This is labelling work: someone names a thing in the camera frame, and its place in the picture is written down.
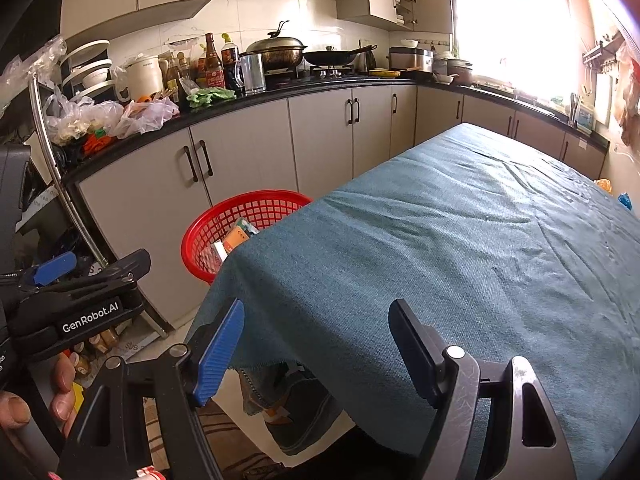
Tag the steel wok with lid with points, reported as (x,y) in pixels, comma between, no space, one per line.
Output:
(277,52)

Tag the white cutting board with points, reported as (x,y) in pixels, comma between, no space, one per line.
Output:
(602,100)

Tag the chrome tube frame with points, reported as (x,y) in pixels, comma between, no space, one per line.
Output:
(55,170)

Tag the red label sauce bottle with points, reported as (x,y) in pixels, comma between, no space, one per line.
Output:
(214,67)

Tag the orange medicine box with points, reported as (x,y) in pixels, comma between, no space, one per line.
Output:
(236,241)

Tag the brown pot with lid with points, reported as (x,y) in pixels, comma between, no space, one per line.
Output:
(460,72)

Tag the white electric pot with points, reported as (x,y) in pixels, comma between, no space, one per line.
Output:
(144,80)

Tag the yellow plate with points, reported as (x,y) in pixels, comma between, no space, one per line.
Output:
(385,73)

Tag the kitchen window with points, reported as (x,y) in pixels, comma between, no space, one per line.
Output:
(510,35)

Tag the black kitchen countertop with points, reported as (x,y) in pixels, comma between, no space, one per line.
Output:
(300,91)

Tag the row of condiment bottles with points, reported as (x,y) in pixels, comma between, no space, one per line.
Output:
(180,80)

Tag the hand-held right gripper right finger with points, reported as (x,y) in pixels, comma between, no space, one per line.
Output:
(415,350)

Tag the chopstick holder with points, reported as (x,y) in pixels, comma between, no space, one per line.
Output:
(575,107)

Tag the steel rice cooker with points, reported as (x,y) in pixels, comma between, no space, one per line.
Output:
(410,62)

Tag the cluster of small jars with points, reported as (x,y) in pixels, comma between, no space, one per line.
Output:
(97,347)

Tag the blue tablecloth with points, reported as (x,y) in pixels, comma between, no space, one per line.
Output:
(450,260)

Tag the denim cloth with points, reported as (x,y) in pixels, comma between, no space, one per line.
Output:
(300,410)

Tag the person's left hand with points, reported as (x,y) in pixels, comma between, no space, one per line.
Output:
(62,385)

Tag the small blue box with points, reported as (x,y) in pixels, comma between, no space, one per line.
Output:
(585,119)

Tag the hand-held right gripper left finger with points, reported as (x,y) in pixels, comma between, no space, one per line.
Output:
(217,360)

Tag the wall utensil rack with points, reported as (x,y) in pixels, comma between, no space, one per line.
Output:
(602,52)

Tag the green cloth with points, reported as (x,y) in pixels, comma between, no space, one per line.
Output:
(210,97)

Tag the orange and green packet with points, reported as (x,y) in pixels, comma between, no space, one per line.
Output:
(96,144)

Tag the steel kettle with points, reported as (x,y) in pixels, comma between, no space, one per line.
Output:
(369,60)

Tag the pile of plastic bags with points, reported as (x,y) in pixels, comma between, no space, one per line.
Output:
(125,117)

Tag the red plastic mesh basket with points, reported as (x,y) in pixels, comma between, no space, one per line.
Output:
(200,240)

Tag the striped floor mat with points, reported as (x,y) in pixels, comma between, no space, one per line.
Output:
(235,440)

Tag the yellow plastic bag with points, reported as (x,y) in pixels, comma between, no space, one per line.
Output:
(603,186)

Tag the dish rack with bowls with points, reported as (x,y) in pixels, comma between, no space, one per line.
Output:
(90,72)

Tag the blue plastic bag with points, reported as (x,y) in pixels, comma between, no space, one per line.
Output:
(624,201)

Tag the gas stove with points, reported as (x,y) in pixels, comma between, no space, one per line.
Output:
(320,76)

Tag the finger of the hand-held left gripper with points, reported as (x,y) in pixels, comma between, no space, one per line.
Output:
(120,265)
(52,267)

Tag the hanging plastic bags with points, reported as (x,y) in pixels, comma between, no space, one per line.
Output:
(629,95)

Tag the beige base kitchen cabinets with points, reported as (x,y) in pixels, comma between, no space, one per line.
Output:
(325,135)

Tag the dark bottle with yellow cap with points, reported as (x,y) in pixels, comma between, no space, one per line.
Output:
(231,62)

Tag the black wok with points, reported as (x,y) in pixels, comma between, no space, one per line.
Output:
(330,57)

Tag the clear plastic bag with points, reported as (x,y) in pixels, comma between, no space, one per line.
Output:
(30,70)

